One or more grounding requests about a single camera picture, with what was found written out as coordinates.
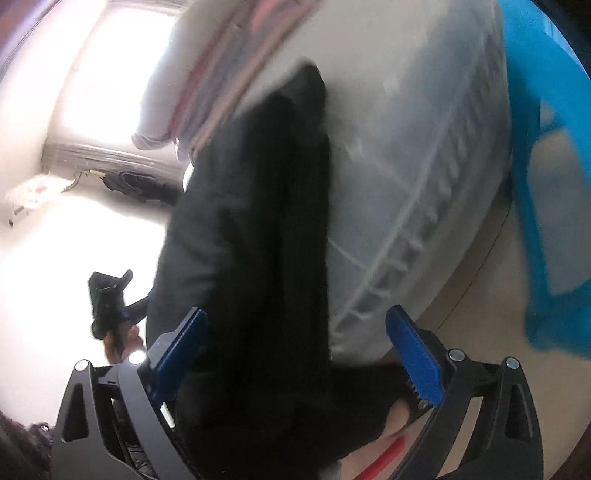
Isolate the black garment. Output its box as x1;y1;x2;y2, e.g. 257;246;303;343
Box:
145;62;435;480

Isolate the white mattress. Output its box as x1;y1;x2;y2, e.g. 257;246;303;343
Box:
231;0;515;365

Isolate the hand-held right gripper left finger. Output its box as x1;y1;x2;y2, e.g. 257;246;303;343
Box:
50;307;208;480

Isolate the bright window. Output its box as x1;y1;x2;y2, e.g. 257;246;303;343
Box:
65;0;185;139

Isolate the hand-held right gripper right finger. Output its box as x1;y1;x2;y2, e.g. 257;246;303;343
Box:
385;305;546;480

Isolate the pink and blue striped quilt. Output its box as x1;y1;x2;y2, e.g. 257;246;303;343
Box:
131;0;296;162

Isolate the blue plastic stool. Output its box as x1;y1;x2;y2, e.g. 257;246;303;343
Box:
499;0;591;358

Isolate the person's left hand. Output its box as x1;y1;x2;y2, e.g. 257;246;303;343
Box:
104;324;145;364

